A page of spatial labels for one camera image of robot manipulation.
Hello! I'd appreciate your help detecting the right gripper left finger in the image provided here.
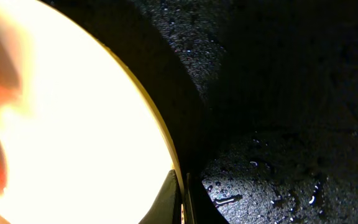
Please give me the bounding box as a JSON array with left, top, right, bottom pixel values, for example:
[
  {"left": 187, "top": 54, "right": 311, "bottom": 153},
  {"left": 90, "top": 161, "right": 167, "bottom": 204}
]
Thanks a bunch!
[{"left": 139, "top": 170, "right": 181, "bottom": 224}]

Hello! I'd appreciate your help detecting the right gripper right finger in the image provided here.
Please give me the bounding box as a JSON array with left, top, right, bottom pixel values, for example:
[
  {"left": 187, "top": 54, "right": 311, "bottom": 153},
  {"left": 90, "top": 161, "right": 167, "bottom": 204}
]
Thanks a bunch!
[{"left": 185, "top": 173, "right": 228, "bottom": 224}]

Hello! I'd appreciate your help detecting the yellow plate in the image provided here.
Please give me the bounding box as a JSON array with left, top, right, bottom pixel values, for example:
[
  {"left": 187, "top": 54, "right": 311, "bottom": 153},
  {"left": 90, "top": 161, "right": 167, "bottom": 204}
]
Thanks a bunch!
[{"left": 0, "top": 1, "right": 178, "bottom": 223}]

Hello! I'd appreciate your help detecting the round black tray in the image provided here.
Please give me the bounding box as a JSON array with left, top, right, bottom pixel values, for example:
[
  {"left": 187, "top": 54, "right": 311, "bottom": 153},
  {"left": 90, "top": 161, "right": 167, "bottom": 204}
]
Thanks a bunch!
[{"left": 50, "top": 0, "right": 358, "bottom": 223}]

